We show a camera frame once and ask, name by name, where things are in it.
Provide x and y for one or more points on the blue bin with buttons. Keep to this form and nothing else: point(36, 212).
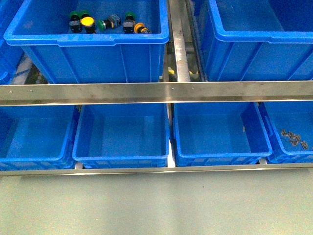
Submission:
point(41, 28)

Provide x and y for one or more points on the lower middle right blue bin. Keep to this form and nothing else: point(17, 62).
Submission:
point(221, 133)

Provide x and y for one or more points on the lower middle left blue bin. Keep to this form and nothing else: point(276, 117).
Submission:
point(122, 136)

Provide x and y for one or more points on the yellow push button lying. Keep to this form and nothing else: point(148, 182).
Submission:
point(140, 28)

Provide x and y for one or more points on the green push button right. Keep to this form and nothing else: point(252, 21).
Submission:
point(129, 23)

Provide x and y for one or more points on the green push button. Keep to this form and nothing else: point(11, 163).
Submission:
point(84, 13)
point(74, 23)
point(129, 23)

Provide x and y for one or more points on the green push button lying sideways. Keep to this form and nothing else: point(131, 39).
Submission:
point(111, 22)

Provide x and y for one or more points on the empty upper blue bin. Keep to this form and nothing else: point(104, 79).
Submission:
point(255, 40)

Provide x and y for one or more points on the yellow mushroom push button upright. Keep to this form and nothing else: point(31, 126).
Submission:
point(88, 24)

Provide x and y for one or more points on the green push button far left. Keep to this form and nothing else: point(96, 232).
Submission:
point(74, 23)

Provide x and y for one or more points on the lower far left blue bin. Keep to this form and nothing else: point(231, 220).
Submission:
point(37, 137)

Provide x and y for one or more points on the lower far right blue bin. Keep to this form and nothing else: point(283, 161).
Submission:
point(292, 116)

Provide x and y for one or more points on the small dark metal parts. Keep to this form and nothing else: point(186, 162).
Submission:
point(294, 139)

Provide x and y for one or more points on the upper far left blue bin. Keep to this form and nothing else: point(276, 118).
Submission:
point(9, 55)

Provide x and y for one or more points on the steel divider rail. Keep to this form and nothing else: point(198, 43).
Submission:
point(178, 42)

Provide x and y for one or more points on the steel front shelf rail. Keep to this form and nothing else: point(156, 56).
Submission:
point(162, 92)

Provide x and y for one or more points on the steel shelf rail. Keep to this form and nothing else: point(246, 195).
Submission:
point(162, 92)
point(263, 165)

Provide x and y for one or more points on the steel lower shelf rail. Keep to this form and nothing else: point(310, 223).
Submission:
point(263, 165)

